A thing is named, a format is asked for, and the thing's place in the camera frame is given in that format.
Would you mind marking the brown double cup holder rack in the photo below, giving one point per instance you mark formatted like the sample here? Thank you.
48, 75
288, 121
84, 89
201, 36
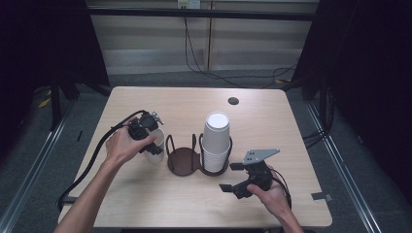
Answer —
183, 160

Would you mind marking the yellow floor tape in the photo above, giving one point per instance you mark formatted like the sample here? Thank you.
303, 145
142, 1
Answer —
44, 103

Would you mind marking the black horizontal bar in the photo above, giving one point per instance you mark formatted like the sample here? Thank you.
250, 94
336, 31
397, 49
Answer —
194, 14

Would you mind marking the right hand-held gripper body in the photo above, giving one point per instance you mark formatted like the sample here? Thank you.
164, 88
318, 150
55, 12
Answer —
257, 171

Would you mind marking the dark curtain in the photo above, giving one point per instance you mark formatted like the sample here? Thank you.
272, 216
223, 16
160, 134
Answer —
369, 81
42, 48

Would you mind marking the metal floor rail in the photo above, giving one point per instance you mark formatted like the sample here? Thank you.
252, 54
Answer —
346, 174
35, 168

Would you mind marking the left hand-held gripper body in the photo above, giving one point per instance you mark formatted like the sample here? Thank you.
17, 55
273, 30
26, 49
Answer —
142, 127

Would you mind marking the white paper cup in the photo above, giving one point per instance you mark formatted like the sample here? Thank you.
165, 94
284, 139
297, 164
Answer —
158, 139

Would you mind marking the white wall outlet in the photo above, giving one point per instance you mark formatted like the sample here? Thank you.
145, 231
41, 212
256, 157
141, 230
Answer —
188, 3

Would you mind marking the person's left hand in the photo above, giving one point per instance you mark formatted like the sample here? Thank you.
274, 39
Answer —
124, 147

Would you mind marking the person's right hand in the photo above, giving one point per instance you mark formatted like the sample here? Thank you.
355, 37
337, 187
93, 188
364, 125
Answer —
272, 197

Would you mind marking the stack of white cups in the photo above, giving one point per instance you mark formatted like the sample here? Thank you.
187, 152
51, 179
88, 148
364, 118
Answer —
216, 142

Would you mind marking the round black table grommet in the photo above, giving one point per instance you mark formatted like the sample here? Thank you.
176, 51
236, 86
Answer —
233, 100

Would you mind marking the grey tape strip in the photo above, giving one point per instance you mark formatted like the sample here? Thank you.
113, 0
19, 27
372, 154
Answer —
321, 196

